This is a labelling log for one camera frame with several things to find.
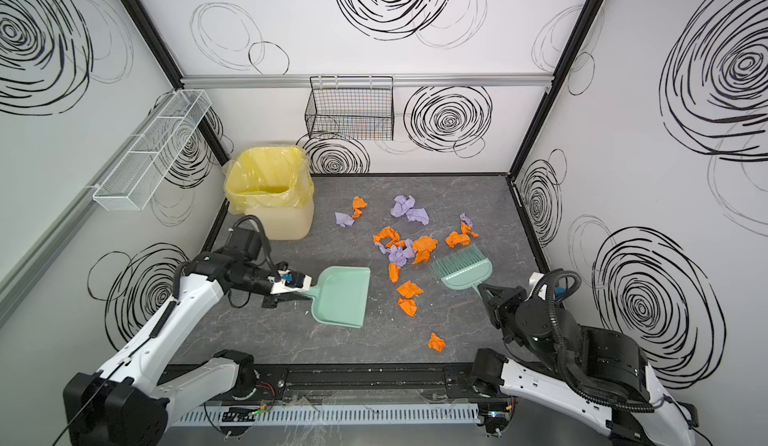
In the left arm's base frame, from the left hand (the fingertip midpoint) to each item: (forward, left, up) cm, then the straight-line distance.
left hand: (309, 285), depth 75 cm
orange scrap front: (+12, -21, -15) cm, 28 cm away
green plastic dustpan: (-3, -8, +1) cm, 9 cm away
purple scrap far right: (+32, -47, -15) cm, 59 cm away
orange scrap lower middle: (+6, -26, -15) cm, 31 cm away
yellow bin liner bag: (+37, +22, -1) cm, 43 cm away
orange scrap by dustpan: (+26, -19, -14) cm, 35 cm away
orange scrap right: (+24, -44, -14) cm, 52 cm away
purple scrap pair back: (+37, -24, -13) cm, 46 cm away
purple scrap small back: (+31, -3, -15) cm, 35 cm away
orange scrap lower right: (+1, -26, -15) cm, 30 cm away
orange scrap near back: (+38, -7, -14) cm, 41 cm away
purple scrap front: (+17, -23, -14) cm, 32 cm away
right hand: (-6, -36, +13) cm, 39 cm away
